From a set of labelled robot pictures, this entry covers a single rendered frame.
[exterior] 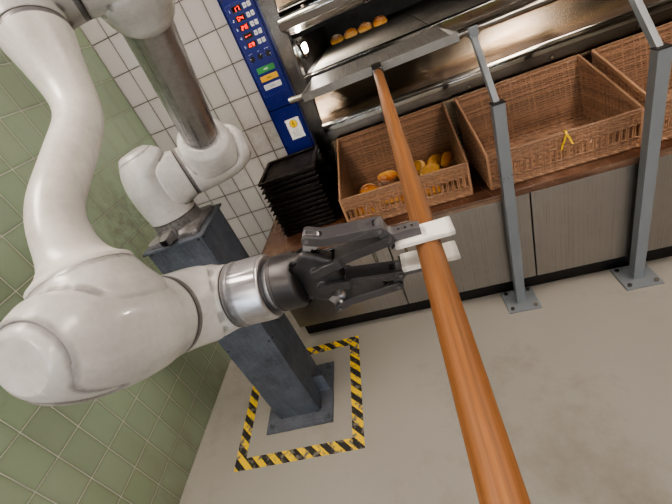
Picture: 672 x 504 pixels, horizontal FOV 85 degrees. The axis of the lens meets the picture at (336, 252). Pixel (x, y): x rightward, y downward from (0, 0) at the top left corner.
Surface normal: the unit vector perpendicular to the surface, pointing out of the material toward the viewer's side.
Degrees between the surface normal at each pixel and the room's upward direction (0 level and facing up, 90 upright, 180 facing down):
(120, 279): 63
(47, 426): 90
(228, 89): 90
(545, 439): 0
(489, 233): 90
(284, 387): 90
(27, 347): 68
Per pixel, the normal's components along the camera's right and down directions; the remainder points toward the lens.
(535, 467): -0.35, -0.77
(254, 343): 0.00, 0.57
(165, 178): 0.47, 0.25
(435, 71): -0.18, 0.28
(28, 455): 0.94, -0.25
